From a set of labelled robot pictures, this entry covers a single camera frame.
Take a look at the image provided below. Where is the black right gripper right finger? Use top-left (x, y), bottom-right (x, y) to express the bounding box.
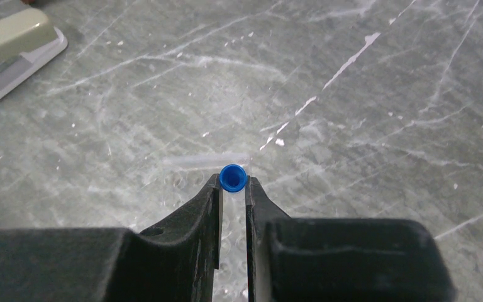
top-left (245, 177), bottom-right (457, 301)

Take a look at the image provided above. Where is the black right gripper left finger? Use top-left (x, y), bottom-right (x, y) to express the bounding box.
top-left (0, 174), bottom-right (223, 301)

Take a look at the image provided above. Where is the blue capped test tube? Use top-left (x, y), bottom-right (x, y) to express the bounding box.
top-left (219, 164), bottom-right (247, 207)

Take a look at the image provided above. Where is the beige stapler-like case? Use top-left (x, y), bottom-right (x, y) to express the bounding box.
top-left (0, 8), bottom-right (68, 100)

